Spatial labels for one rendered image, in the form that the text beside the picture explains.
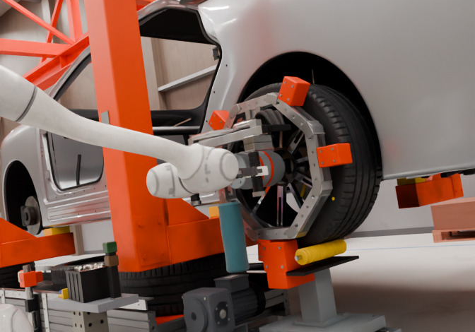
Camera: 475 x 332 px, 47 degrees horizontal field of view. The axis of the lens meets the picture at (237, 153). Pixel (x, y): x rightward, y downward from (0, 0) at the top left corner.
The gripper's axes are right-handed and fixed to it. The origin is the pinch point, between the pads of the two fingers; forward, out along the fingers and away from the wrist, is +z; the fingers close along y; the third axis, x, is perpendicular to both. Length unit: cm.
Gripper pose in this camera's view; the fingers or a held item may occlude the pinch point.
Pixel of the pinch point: (255, 172)
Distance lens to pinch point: 179.0
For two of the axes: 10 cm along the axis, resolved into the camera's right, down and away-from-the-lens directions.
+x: -1.4, -9.9, 0.8
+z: 7.3, -0.5, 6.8
